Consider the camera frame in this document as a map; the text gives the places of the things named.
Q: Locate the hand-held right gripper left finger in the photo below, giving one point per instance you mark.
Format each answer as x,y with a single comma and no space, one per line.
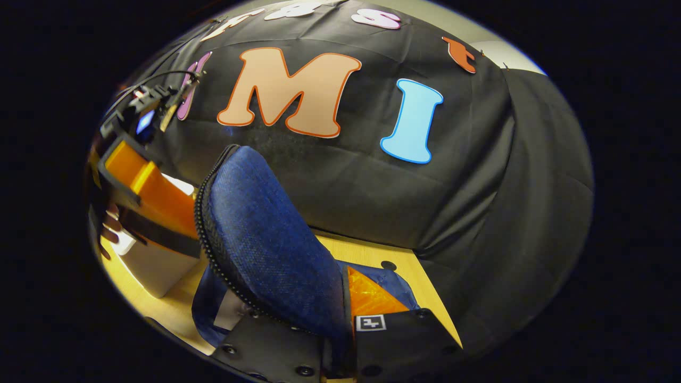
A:
276,351

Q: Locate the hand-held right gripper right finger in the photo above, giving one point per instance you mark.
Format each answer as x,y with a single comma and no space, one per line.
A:
404,346

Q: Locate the white bookshelf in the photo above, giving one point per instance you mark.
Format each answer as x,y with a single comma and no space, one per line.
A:
159,271

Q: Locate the blue schoolbag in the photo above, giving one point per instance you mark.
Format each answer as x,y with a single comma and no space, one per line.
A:
266,239

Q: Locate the black backdrop cloth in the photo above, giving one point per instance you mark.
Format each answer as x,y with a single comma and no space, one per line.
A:
372,186

